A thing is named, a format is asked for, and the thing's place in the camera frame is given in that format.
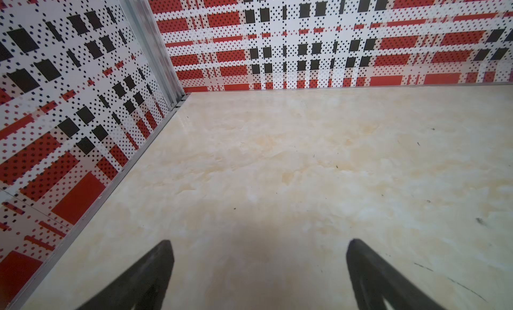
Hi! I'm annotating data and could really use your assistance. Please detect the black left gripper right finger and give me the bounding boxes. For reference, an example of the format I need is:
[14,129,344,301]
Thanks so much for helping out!
[346,239,443,309]

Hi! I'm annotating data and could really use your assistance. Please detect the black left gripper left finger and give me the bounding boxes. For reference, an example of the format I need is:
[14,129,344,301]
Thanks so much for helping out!
[79,240,174,310]

